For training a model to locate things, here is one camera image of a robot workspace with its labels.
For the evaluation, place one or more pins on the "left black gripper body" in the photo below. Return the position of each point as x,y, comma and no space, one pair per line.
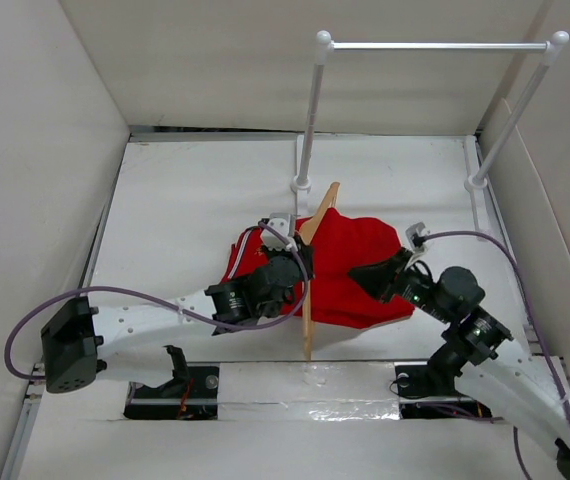
300,256

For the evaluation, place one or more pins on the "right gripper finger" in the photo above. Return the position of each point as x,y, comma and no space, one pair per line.
391,266
377,283

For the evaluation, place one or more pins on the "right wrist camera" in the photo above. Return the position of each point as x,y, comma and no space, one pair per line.
416,235

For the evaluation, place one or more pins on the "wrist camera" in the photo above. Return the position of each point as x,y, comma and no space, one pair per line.
416,235
277,233

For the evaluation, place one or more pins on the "red trousers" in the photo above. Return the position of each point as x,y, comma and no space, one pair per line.
341,243

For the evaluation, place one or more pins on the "silver tape strip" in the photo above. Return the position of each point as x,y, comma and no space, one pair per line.
300,391

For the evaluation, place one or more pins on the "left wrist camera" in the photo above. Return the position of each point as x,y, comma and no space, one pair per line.
277,233

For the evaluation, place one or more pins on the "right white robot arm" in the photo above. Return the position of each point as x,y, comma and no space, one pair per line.
479,358

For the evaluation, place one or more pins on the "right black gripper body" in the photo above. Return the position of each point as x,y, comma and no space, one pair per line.
412,285

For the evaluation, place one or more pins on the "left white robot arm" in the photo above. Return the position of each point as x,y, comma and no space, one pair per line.
82,343

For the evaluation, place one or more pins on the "white clothes rack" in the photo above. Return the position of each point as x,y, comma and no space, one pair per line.
407,88

